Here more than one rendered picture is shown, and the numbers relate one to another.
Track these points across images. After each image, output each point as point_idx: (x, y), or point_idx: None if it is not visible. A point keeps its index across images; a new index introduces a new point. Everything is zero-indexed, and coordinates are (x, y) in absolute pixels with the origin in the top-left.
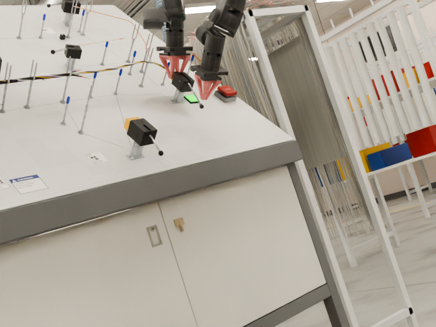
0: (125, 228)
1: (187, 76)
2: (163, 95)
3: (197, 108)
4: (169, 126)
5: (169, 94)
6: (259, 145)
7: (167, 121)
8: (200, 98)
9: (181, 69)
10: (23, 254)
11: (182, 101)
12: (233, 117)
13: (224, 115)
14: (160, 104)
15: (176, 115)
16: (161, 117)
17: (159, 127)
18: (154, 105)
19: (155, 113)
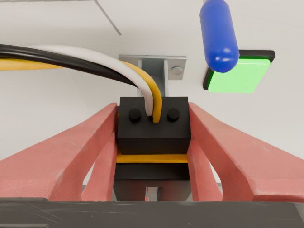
0: None
1: (166, 196)
2: (113, 17)
3: (206, 103)
4: (38, 141)
5: (152, 16)
6: (220, 181)
7: (39, 130)
8: (297, 62)
9: (192, 178)
10: None
11: (174, 76)
12: (281, 139)
13: (258, 133)
14: (52, 74)
15: (88, 117)
16: (28, 118)
17: (4, 140)
18: (17, 74)
19: (9, 105)
